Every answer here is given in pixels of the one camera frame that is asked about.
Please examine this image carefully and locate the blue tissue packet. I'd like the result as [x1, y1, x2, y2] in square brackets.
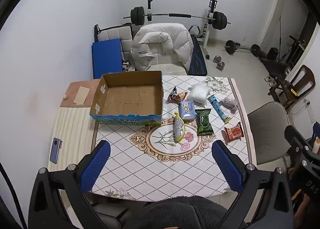
[179, 101, 197, 120]

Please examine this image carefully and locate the white upholstered chair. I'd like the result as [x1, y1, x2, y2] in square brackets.
[135, 23, 190, 76]

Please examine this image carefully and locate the white pillow bag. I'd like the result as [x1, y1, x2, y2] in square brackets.
[186, 82, 212, 106]

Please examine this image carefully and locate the blue folded mat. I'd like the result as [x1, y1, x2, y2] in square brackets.
[92, 38, 123, 79]

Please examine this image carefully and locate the black barbell with short bar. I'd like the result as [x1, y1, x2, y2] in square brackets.
[224, 40, 262, 57]

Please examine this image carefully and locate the black exercise machine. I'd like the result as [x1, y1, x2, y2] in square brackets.
[260, 35, 308, 74]

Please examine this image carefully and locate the white tufted cushion panel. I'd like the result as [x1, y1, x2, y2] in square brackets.
[94, 24, 133, 69]

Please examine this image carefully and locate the black barbell with long bar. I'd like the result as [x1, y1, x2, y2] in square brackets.
[123, 6, 231, 31]

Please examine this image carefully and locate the brown wooden board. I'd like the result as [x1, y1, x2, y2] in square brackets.
[60, 79, 101, 108]

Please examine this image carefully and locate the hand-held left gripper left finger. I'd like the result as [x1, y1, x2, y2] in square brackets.
[28, 140, 118, 229]

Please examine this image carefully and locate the white down jacket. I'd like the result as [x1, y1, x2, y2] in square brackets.
[130, 23, 194, 72]

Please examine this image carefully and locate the grey office chair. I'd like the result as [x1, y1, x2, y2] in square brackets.
[246, 101, 292, 166]

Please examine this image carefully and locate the red snack packet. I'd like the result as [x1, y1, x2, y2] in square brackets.
[223, 122, 244, 143]

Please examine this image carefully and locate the green snack packet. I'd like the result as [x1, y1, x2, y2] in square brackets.
[194, 108, 214, 136]

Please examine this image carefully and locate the cream striped side table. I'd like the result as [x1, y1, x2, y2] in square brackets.
[47, 105, 99, 172]

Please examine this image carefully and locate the silver yellow pouch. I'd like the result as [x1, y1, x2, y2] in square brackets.
[174, 112, 187, 142]

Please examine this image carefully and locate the beige paper piece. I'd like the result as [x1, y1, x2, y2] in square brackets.
[74, 86, 90, 106]

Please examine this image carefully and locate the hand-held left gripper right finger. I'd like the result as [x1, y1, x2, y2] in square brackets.
[211, 140, 294, 229]

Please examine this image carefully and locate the blue smartphone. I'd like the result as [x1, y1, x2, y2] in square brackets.
[49, 137, 62, 164]

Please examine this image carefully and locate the cardboard box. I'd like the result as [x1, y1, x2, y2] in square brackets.
[89, 70, 164, 126]

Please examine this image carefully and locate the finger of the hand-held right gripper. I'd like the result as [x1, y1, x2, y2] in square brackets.
[284, 124, 320, 163]

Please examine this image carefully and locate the dark wooden chair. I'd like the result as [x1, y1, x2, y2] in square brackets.
[267, 65, 316, 109]

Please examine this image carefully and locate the black blue bench pad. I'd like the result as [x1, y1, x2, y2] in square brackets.
[187, 34, 208, 76]

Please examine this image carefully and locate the blue tube packet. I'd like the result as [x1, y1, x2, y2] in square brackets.
[207, 95, 231, 124]

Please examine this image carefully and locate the white weight bench rack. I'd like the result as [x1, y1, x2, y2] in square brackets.
[145, 0, 218, 59]

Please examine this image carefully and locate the orange cartoon snack packet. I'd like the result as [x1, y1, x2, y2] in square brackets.
[167, 86, 189, 103]

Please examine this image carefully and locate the grey plush toy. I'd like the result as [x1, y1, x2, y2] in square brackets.
[220, 96, 238, 114]

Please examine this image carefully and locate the floral tablecloth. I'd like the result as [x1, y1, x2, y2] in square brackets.
[91, 75, 258, 201]

